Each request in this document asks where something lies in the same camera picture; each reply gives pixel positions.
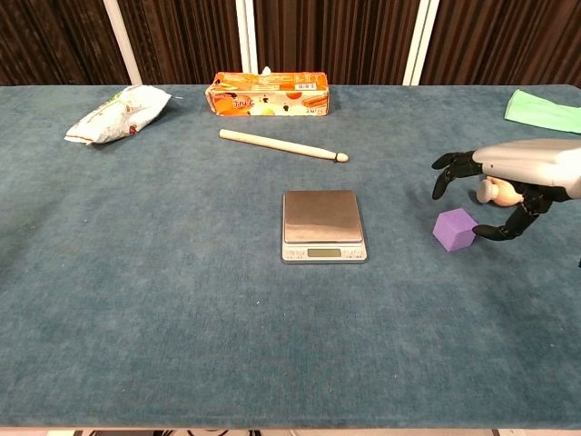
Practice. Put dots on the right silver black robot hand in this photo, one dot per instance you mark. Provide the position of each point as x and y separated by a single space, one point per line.
526 161

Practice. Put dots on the wooden drumstick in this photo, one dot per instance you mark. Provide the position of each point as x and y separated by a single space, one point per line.
281 145

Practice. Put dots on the white frame post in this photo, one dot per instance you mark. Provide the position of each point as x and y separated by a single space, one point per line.
122 41
422 41
247 36

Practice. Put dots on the white snack bag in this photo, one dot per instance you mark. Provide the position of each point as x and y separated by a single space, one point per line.
118 115

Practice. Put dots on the green cloth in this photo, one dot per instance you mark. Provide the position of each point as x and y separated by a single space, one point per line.
540 111

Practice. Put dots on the silver kitchen scale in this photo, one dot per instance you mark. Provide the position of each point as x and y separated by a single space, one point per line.
323 224

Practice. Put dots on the dark brown curtain panel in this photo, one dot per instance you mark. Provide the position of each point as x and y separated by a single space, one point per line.
336 41
50 41
181 41
508 41

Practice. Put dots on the wooden peg figurine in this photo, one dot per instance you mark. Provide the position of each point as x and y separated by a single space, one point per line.
501 193

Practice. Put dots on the blue table cloth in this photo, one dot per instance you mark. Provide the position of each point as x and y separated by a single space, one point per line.
181 295

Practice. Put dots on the orange tissue box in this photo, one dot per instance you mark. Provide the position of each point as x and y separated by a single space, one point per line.
268 95

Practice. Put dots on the white tissue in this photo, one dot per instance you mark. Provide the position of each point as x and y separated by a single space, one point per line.
265 71

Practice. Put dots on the purple cube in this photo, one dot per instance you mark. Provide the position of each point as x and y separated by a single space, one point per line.
454 232

